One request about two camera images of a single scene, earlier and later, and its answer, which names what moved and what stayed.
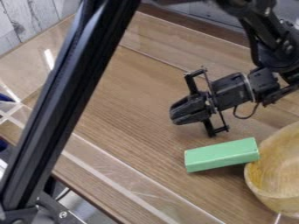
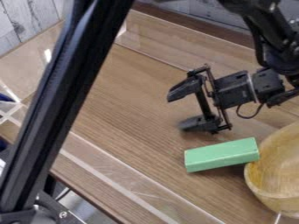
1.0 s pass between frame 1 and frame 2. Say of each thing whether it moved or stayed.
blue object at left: stayed
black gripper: moved
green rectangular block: stayed
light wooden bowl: stayed
